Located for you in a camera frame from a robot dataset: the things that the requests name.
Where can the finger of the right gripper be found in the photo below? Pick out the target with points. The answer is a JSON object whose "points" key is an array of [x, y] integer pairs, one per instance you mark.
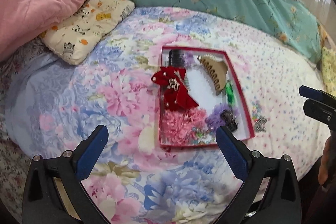
{"points": [[317, 95], [320, 112]]}

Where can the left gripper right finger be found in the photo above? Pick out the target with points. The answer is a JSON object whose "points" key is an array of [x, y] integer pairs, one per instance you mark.
{"points": [[235, 152]]}

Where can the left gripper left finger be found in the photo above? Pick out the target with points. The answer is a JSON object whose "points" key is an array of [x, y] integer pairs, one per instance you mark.
{"points": [[88, 151]]}

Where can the black square watch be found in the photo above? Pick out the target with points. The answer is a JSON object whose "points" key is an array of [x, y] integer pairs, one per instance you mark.
{"points": [[229, 119]]}

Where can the silver wrist watch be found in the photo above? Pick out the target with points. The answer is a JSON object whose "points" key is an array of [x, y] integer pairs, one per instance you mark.
{"points": [[259, 124]]}

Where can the red velvet bow clip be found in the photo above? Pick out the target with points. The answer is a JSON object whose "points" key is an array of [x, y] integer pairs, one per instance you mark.
{"points": [[176, 95]]}

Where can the beige claw hair clip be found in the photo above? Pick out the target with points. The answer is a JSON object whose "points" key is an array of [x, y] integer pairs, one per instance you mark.
{"points": [[217, 70]]}

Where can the black hair comb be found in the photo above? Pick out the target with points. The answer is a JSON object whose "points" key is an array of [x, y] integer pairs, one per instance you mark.
{"points": [[176, 59]]}

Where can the red jewelry box tray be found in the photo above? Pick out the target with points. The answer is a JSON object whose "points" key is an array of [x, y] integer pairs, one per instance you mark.
{"points": [[203, 92]]}

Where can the right hand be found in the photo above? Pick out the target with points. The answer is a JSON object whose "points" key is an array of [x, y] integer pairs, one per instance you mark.
{"points": [[323, 173]]}

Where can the yellow floral pillow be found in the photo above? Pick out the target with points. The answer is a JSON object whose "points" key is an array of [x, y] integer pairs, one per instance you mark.
{"points": [[329, 70]]}

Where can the purple flower scrunchie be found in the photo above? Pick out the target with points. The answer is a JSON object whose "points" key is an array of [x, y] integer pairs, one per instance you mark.
{"points": [[214, 121]]}

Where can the pink flower scrunchie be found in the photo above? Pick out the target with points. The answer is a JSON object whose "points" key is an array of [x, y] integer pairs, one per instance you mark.
{"points": [[180, 127]]}

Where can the cream cartoon print pillow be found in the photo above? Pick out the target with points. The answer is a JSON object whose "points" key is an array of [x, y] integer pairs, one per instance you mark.
{"points": [[75, 38]]}

